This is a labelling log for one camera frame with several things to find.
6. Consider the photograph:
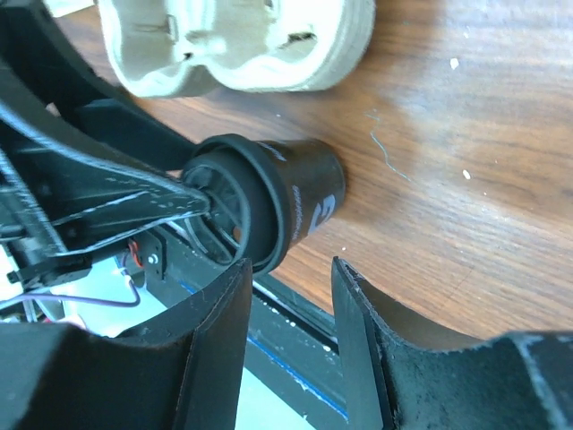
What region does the black coffee cup lid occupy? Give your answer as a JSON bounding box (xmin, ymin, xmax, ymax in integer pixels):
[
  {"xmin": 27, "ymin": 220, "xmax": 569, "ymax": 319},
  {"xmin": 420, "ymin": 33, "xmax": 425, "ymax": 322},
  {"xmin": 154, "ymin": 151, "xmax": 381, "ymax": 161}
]
[{"xmin": 182, "ymin": 134, "xmax": 293, "ymax": 275}]

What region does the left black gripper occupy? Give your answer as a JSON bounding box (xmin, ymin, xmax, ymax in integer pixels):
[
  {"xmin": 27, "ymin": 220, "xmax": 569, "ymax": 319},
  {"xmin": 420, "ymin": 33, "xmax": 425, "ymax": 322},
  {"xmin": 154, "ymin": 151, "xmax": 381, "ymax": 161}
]
[{"xmin": 1, "ymin": 102, "xmax": 210, "ymax": 291}]

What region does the cardboard two-cup carrier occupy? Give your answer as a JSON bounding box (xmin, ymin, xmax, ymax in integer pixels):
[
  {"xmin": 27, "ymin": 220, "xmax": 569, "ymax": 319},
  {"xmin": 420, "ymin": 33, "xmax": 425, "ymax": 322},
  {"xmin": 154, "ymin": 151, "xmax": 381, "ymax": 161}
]
[{"xmin": 98, "ymin": 1, "xmax": 376, "ymax": 99}]

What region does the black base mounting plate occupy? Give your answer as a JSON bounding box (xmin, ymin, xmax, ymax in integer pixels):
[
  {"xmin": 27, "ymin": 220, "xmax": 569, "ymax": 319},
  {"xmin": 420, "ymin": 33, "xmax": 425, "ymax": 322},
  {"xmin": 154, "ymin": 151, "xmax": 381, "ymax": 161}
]
[{"xmin": 142, "ymin": 223, "xmax": 350, "ymax": 430}]

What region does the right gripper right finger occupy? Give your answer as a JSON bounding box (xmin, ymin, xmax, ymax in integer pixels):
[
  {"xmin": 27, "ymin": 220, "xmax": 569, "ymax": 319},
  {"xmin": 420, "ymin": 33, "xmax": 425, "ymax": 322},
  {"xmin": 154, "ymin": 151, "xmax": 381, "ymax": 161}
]
[{"xmin": 331, "ymin": 258, "xmax": 572, "ymax": 429}]

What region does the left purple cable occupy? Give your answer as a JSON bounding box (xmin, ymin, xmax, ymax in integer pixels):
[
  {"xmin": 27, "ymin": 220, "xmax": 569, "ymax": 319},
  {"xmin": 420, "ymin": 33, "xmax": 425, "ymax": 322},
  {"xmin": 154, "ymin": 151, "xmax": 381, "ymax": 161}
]
[{"xmin": 0, "ymin": 277, "xmax": 142, "ymax": 310}]

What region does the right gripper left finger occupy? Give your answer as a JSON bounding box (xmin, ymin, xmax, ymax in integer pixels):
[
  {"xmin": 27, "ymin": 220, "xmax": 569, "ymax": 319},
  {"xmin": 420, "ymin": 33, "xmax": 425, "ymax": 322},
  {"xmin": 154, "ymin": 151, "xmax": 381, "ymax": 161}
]
[{"xmin": 1, "ymin": 260, "xmax": 252, "ymax": 429}]

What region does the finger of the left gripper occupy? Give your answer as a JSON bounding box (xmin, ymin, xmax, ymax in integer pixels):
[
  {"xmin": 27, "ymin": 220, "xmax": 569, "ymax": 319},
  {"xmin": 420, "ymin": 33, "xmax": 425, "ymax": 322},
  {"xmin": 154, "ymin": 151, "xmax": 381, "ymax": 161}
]
[{"xmin": 1, "ymin": 1, "xmax": 195, "ymax": 171}]

